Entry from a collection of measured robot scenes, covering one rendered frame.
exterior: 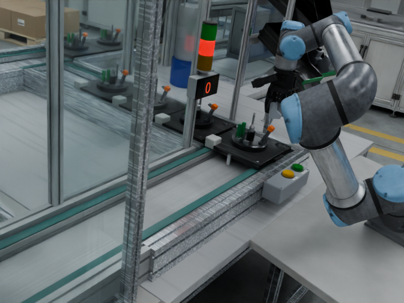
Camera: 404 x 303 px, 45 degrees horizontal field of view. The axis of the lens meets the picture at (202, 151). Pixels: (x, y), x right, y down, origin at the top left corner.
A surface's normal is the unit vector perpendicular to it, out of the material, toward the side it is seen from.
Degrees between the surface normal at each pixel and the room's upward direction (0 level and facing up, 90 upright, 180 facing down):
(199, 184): 0
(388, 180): 39
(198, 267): 0
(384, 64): 90
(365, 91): 57
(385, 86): 90
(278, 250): 0
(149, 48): 90
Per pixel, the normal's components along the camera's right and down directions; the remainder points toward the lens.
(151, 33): 0.79, 0.36
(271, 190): -0.60, 0.28
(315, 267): 0.13, -0.89
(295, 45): -0.13, 0.41
